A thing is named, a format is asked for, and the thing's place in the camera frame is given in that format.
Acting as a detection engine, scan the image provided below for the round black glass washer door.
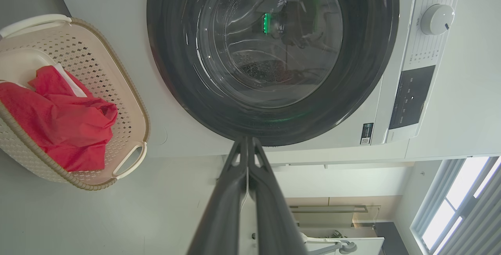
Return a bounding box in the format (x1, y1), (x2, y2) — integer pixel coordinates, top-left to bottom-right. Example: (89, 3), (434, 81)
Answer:
(147, 0), (400, 146)

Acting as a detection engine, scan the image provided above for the small text sticker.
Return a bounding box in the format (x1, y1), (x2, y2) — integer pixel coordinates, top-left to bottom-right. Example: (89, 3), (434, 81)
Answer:
(360, 123), (374, 145)

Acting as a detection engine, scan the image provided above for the red garment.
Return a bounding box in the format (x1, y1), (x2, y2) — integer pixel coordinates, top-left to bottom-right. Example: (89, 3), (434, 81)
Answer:
(0, 66), (119, 172)

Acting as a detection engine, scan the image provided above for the cream basket with brown rim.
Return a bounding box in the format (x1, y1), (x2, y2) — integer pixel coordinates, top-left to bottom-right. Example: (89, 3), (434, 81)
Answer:
(0, 14), (150, 191)

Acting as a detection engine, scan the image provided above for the window with grey blinds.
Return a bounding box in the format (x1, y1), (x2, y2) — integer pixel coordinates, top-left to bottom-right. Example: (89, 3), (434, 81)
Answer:
(409, 156), (501, 255)

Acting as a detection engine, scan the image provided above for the white control dial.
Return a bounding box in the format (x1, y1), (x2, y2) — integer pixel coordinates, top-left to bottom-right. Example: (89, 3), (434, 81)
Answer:
(421, 4), (455, 35)

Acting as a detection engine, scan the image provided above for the white front-load washing machine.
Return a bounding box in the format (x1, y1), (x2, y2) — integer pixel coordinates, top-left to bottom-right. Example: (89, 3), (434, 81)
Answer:
(50, 0), (466, 157)

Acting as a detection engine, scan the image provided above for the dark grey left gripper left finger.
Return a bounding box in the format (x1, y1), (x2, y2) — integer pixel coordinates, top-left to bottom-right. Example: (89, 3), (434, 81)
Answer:
(187, 137), (249, 255)

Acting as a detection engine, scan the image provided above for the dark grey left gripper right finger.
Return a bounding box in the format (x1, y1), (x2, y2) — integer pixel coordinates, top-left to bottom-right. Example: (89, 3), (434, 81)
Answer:
(248, 137), (308, 255)

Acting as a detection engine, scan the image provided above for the black control display panel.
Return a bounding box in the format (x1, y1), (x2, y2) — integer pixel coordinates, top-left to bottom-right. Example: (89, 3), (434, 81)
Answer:
(388, 65), (436, 130)

